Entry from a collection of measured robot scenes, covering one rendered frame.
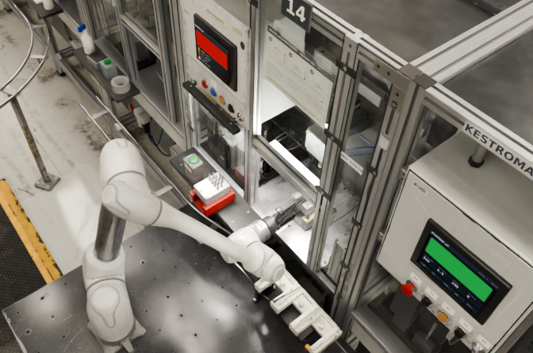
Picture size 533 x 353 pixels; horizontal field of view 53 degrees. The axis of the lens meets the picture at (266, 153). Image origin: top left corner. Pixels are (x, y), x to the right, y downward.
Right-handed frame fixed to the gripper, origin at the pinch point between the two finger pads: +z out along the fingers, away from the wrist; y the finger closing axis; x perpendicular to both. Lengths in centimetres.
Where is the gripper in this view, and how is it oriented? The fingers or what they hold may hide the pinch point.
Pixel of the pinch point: (301, 203)
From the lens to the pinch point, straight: 227.4
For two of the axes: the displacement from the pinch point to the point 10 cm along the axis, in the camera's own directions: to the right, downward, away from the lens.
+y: 0.3, -6.7, -7.4
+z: 7.7, -4.5, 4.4
